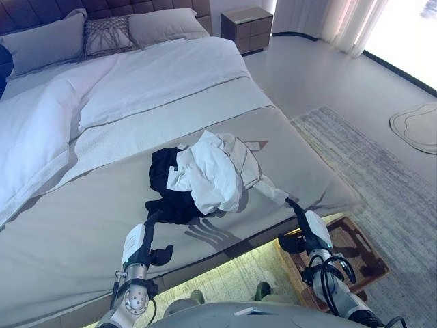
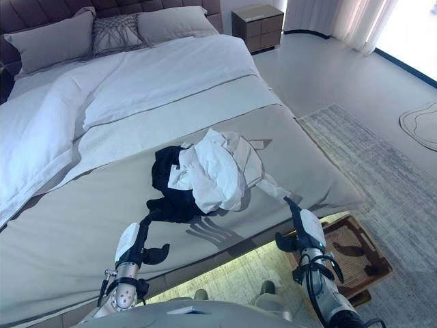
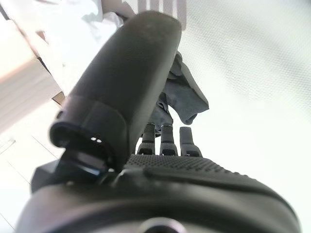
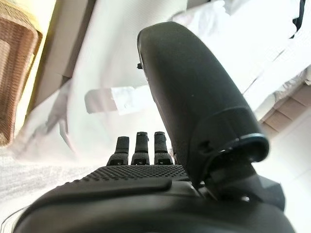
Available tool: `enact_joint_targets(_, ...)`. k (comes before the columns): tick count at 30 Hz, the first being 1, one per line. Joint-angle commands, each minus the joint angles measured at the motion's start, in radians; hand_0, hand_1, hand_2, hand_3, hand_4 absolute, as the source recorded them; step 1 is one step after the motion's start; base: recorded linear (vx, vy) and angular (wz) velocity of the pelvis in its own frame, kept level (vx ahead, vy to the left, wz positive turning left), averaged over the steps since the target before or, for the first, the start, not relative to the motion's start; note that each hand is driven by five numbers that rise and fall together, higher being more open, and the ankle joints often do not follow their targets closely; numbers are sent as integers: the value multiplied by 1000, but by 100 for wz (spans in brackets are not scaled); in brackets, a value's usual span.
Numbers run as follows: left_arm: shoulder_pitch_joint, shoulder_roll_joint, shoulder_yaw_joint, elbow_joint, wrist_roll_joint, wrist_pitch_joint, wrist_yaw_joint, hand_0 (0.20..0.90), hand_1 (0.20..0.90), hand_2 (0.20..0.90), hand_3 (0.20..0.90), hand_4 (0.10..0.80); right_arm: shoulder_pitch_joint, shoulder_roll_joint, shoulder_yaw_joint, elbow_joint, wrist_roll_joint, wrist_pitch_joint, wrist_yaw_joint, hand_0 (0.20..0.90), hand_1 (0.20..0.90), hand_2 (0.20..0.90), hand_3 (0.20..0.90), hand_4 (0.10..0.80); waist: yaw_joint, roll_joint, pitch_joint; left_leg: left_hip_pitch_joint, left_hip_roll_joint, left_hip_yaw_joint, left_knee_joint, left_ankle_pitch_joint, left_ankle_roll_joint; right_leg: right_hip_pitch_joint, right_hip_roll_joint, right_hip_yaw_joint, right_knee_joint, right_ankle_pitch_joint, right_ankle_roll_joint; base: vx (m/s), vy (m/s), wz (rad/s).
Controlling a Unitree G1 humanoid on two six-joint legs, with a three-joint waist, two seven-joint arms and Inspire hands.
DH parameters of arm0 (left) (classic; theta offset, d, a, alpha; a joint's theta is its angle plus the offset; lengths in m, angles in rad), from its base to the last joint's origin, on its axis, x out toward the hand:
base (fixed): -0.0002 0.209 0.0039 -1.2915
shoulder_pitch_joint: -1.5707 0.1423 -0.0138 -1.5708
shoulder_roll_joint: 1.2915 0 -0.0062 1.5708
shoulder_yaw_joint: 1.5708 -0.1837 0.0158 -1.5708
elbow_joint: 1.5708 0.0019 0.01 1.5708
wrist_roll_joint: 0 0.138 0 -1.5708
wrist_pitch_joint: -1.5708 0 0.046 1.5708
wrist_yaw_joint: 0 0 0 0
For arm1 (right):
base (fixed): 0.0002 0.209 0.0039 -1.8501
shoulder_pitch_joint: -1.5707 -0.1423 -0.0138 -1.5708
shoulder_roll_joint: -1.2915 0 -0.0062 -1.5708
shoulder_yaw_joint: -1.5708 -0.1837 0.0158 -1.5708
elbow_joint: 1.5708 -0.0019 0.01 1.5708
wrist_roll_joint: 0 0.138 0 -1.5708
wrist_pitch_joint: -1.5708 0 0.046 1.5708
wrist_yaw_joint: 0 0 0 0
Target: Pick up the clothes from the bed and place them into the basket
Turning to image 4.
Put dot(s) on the beige bed frame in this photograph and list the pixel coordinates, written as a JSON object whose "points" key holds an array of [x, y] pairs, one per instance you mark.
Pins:
{"points": [[286, 106]]}

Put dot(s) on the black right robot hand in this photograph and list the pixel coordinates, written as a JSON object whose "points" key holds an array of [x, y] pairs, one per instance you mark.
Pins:
{"points": [[194, 97]]}

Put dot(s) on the black garment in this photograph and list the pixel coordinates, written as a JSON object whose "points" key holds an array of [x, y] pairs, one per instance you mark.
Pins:
{"points": [[301, 17]]}

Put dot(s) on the white garment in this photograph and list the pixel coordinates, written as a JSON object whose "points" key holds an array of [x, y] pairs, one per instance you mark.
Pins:
{"points": [[228, 19]]}

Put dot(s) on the brown wicker basket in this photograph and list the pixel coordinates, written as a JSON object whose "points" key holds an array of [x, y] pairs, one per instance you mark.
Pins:
{"points": [[17, 68]]}

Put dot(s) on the grey knitted blanket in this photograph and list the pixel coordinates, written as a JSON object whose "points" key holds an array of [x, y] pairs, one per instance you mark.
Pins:
{"points": [[29, 174]]}

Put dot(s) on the white bed sheet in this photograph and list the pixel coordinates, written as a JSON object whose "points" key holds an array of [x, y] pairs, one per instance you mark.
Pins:
{"points": [[107, 60]]}

